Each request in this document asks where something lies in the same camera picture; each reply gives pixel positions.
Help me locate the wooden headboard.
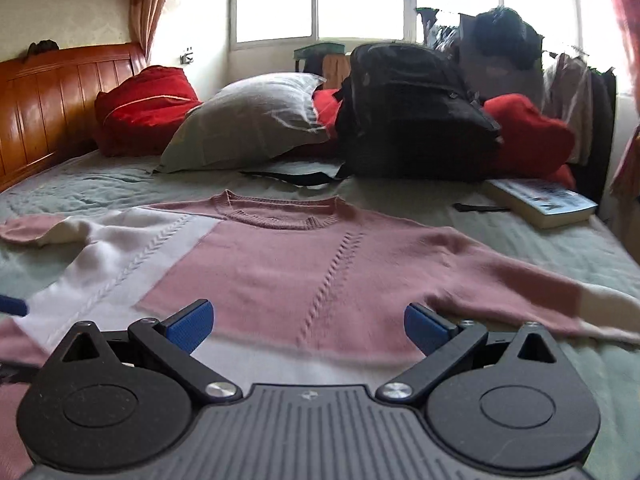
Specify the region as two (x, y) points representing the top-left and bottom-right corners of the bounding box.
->
(0, 42), (148, 191)

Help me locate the black jacket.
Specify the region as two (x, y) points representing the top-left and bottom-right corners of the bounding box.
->
(472, 7), (543, 68)

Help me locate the black coat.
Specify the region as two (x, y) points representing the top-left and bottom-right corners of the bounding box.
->
(582, 67), (619, 203)

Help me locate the white paperback book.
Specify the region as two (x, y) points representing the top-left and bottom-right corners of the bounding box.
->
(482, 177), (599, 231)

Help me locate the grey pillow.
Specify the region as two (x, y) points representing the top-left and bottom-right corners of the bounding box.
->
(152, 72), (331, 175)

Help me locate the green box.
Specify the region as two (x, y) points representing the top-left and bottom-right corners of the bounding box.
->
(292, 42), (347, 59)

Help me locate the orange curtain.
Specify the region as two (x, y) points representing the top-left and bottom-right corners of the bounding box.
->
(600, 0), (640, 196)
(130, 0), (179, 68)

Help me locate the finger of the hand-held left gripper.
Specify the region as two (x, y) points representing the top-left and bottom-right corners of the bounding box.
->
(0, 361), (42, 384)
(0, 295), (29, 317)

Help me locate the cardboard box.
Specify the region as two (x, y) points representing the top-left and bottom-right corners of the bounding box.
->
(322, 52), (354, 89)

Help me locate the pink and white sweater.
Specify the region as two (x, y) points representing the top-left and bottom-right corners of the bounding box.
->
(0, 190), (640, 480)

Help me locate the grey brown garment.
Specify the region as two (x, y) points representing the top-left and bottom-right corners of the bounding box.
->
(457, 12), (546, 111)

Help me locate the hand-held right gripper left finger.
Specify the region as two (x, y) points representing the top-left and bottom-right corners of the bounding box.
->
(60, 299), (244, 404)

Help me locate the metal clothes rack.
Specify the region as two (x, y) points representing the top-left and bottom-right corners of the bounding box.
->
(415, 6), (616, 76)

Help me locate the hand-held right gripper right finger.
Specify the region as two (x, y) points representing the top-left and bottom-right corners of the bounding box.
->
(375, 303), (559, 404)

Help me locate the red blanket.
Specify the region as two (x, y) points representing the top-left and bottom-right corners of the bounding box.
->
(312, 87), (578, 191)

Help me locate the black backpack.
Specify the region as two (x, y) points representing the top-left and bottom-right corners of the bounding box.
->
(240, 42), (511, 213)

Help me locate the red folded quilt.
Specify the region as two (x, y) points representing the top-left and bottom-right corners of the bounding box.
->
(95, 65), (203, 157)

